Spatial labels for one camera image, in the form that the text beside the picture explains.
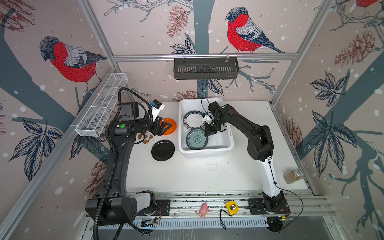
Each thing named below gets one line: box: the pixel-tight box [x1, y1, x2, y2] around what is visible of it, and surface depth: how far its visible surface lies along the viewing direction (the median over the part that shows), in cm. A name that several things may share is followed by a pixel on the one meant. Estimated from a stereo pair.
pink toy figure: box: [199, 202, 210, 219], surface depth 73 cm
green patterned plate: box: [186, 128, 209, 150], surface depth 96 cm
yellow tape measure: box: [225, 200, 239, 216], surface depth 74 cm
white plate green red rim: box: [183, 110, 205, 131], surface depth 110 cm
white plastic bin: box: [178, 98, 235, 159], surface depth 92 cm
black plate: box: [151, 139, 175, 162], surface depth 95 cm
